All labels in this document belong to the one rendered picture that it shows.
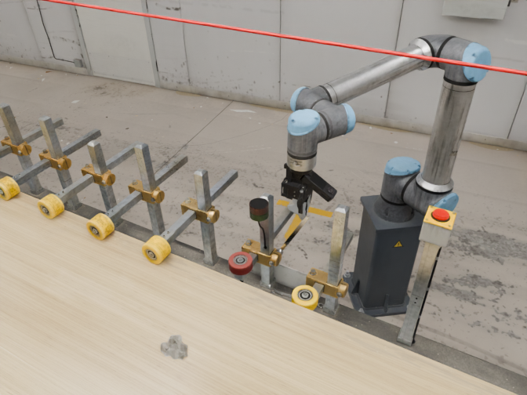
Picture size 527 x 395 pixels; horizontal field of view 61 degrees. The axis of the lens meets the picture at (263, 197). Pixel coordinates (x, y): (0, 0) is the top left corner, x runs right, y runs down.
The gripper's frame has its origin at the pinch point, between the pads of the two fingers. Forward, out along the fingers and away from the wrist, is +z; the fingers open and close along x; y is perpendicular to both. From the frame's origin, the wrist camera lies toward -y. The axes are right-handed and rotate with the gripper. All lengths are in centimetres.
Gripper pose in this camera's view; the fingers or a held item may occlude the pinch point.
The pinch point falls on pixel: (304, 216)
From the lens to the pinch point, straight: 150.5
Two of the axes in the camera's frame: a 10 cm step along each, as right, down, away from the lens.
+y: -8.8, -2.8, 3.9
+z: 0.1, 7.9, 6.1
